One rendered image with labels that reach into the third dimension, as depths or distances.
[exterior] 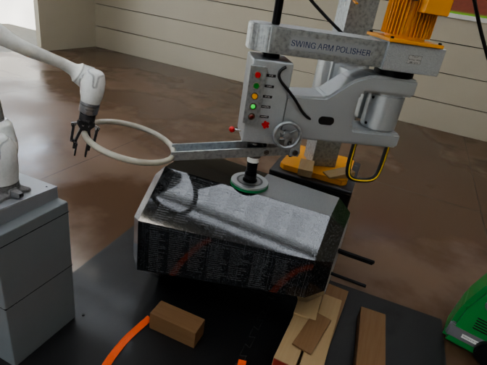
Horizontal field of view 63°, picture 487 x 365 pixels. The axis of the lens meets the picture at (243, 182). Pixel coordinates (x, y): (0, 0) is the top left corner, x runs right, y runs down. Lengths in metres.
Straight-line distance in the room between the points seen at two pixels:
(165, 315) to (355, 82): 1.64
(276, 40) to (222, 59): 7.08
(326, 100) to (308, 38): 0.32
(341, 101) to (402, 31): 0.42
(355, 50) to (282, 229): 0.96
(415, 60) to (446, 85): 5.90
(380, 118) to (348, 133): 0.19
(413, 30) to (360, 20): 0.65
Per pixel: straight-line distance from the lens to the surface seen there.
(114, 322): 2.58
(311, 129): 2.09
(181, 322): 2.40
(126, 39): 10.38
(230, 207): 2.18
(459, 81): 8.05
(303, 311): 2.44
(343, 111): 2.11
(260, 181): 2.26
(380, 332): 2.71
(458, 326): 2.98
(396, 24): 2.15
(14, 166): 2.06
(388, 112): 2.22
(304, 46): 1.96
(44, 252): 2.19
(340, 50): 2.02
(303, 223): 2.12
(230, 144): 2.20
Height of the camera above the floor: 1.88
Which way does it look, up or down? 26 degrees down
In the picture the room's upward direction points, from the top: 9 degrees clockwise
